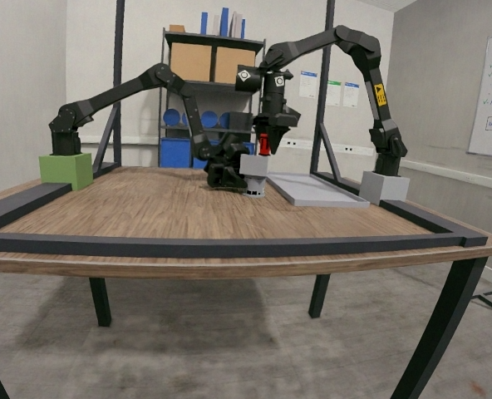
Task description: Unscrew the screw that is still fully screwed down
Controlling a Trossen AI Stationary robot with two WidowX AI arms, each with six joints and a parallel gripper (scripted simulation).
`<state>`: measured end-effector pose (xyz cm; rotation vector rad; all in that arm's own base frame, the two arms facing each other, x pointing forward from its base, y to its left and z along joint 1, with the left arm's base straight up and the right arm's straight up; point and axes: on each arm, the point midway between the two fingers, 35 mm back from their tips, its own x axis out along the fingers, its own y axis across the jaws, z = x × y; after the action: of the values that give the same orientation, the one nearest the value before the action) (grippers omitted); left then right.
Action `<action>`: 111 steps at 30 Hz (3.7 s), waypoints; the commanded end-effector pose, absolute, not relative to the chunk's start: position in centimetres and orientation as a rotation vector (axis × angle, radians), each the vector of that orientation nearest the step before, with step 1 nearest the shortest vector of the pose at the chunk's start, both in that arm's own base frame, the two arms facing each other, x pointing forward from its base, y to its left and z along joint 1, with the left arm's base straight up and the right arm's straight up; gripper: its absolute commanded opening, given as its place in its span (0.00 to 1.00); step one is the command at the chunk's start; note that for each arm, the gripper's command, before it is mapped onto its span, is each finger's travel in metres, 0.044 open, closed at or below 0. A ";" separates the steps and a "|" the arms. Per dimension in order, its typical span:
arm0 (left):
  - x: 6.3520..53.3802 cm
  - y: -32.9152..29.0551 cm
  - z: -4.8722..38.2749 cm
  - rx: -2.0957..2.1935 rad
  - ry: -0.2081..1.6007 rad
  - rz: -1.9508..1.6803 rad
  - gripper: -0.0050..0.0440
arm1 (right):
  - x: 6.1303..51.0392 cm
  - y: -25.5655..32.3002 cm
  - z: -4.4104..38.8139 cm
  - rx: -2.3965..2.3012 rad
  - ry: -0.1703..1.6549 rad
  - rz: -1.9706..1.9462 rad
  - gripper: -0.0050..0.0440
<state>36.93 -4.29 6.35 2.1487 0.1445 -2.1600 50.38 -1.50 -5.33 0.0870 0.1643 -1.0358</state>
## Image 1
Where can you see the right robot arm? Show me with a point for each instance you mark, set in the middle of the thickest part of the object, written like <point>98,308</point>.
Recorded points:
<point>78,113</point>

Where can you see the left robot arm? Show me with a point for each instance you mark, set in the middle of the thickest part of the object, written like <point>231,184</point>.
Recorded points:
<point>366,57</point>

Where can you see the white bracket with holes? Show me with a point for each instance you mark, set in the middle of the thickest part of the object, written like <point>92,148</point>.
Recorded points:
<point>254,165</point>

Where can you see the white shallow tray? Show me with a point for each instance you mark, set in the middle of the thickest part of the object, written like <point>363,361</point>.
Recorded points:
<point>301,190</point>

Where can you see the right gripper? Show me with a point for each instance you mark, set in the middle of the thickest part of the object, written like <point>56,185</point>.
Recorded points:
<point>229,176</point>

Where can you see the grey cylinder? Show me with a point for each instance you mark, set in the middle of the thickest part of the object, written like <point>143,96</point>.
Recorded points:
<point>255,187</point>

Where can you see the red screwdriver handle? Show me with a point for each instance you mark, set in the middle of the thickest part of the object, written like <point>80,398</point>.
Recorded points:
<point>264,146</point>

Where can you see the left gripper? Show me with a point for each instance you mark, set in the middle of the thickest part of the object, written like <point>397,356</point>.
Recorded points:
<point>272,103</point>

